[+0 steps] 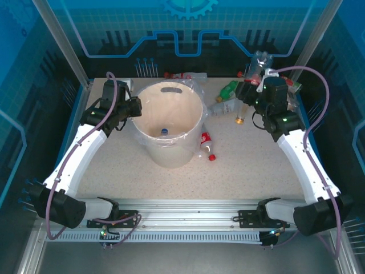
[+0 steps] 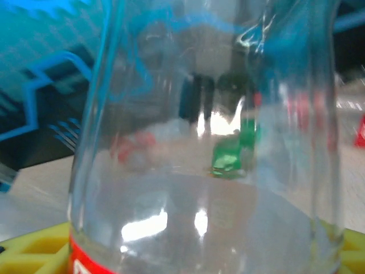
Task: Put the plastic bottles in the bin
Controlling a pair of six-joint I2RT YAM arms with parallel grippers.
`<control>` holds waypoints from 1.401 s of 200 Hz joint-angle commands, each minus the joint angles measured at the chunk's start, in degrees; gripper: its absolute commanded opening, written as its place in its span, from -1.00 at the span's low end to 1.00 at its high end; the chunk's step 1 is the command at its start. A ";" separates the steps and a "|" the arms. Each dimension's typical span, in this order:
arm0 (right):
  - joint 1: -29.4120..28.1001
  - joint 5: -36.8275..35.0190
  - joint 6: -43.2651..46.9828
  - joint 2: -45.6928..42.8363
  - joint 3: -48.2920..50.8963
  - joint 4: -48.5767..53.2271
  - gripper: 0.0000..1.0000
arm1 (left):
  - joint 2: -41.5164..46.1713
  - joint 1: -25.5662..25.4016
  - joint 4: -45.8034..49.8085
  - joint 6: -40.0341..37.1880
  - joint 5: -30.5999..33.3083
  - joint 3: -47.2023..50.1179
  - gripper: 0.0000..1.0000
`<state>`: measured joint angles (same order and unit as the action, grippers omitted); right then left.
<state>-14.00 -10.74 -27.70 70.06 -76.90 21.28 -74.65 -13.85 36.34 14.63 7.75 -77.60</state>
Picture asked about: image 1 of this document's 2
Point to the aluminium frame post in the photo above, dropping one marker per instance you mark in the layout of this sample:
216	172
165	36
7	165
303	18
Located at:
64	42
315	42

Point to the clear bottle gold cap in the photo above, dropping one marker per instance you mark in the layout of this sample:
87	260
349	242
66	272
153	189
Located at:
241	115

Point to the grey metal base tray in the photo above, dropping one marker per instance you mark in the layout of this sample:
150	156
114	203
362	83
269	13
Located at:
182	259

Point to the clear bottle white label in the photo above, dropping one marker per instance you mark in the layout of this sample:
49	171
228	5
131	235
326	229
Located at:
222	108

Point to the black connector bracket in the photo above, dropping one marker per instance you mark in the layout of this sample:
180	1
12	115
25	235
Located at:
109	235
268	238

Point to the white round plastic bin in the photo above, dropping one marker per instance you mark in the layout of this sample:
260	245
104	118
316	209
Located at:
171	155

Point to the green plastic bottle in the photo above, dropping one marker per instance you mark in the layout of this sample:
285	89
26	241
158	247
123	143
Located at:
228	90

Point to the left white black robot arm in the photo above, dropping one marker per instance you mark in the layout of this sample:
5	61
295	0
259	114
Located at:
85	148

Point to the clear plastic bin liner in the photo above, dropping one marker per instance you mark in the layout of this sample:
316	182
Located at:
196	88

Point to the cola bottle red cap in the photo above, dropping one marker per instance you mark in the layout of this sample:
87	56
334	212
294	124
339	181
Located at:
206	142

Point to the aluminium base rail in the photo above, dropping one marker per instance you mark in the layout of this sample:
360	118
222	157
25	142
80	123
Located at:
185	211

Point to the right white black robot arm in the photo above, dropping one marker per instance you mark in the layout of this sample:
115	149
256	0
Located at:
299	160

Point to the blue table edge trim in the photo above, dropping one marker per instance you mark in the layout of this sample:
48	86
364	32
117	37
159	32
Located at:
304	112
82	95

